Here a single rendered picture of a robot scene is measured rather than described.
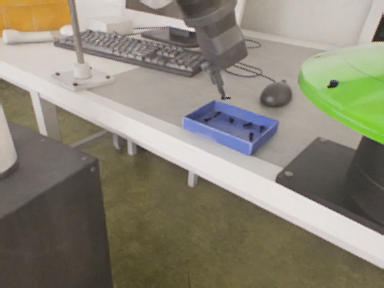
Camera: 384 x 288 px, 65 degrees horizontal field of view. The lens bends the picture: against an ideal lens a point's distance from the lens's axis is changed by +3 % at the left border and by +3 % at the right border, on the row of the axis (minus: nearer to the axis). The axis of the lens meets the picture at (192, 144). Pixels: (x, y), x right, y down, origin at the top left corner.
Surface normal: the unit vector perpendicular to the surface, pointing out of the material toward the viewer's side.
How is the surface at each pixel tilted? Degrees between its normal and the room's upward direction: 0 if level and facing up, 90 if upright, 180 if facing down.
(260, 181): 90
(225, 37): 72
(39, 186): 0
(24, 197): 0
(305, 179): 0
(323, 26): 90
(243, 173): 90
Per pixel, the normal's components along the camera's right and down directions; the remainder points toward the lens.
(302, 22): -0.60, 0.39
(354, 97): -0.34, -0.72
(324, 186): 0.06, -0.85
